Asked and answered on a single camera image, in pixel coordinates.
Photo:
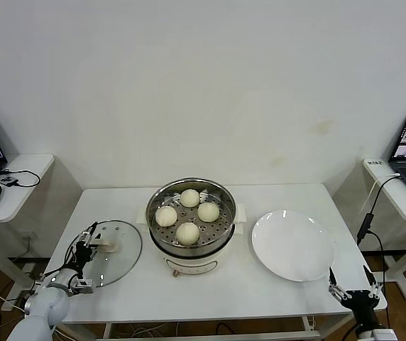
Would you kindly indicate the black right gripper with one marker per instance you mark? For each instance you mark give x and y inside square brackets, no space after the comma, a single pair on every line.
[361,300]

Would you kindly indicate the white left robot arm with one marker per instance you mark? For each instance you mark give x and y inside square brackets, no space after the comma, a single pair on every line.
[43,312]

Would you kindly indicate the small usb adapter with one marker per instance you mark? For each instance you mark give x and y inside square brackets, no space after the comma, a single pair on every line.
[7,180]

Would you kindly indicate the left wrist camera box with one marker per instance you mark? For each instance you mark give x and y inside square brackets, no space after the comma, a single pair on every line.
[82,285]

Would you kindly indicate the white round plate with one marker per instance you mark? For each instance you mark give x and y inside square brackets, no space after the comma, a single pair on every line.
[291,245]

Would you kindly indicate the white label sticker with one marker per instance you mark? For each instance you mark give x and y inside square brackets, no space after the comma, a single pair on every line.
[375,163]

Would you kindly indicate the white wall socket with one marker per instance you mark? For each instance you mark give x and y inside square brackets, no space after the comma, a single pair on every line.
[27,236]

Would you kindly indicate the stainless steel steamer basket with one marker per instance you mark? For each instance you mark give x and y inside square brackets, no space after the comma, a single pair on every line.
[217,234]

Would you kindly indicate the cream electric cooker pot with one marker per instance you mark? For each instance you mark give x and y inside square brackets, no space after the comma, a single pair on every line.
[192,264]

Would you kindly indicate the round glass pot lid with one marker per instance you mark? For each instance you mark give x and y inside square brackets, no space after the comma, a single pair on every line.
[121,263]

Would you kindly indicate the white metal table frame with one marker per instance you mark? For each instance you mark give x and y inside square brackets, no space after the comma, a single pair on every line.
[259,335]

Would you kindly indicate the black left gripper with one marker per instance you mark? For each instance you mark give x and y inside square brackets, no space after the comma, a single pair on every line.
[82,254]

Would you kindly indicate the white steamed baozi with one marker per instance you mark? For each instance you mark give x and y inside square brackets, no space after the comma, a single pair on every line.
[166,215]
[187,233]
[208,212]
[190,197]

